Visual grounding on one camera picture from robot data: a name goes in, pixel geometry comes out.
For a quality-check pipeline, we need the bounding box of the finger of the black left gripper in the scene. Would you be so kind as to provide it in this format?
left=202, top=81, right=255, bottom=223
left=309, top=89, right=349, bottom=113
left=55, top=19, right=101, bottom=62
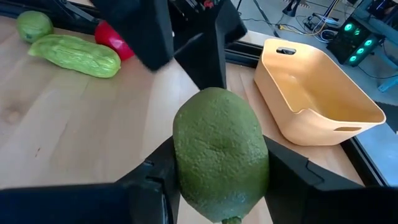
left=173, top=0, right=249, bottom=91
left=89, top=0, right=175, bottom=72

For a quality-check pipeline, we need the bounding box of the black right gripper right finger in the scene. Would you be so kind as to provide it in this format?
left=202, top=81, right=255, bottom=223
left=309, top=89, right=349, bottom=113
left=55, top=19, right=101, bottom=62
left=264, top=135, right=398, bottom=224

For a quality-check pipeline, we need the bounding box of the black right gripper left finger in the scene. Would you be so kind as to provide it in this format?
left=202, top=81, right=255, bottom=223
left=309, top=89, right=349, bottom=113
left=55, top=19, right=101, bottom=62
left=0, top=136, right=181, bottom=224

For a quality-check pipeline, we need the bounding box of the red toy tomato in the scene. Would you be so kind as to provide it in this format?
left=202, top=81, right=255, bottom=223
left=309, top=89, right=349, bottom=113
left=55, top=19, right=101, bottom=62
left=94, top=20, right=136, bottom=62

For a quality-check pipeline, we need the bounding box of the green toy cucumber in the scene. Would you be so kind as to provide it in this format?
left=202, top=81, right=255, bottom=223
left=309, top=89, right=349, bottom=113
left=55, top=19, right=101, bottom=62
left=27, top=34, right=122, bottom=79

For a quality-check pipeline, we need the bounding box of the green toy lime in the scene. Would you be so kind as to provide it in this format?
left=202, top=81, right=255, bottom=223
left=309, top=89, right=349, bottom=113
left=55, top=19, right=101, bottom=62
left=172, top=86, right=270, bottom=224
left=16, top=10, right=54, bottom=44

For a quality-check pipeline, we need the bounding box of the black stand foot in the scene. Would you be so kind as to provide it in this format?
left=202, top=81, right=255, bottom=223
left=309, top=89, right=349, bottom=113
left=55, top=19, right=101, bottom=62
left=282, top=0, right=302, bottom=18

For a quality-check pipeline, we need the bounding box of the yellow plastic basket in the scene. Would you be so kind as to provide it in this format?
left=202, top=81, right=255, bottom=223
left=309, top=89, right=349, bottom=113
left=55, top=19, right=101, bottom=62
left=254, top=38, right=387, bottom=147

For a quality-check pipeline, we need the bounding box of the computer tower with green fans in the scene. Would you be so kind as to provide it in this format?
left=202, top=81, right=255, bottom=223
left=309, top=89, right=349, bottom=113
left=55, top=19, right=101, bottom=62
left=325, top=17, right=386, bottom=68

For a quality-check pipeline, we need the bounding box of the yellow floor cable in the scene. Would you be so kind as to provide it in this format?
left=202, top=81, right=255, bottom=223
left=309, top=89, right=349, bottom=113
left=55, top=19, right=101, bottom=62
left=278, top=0, right=331, bottom=37

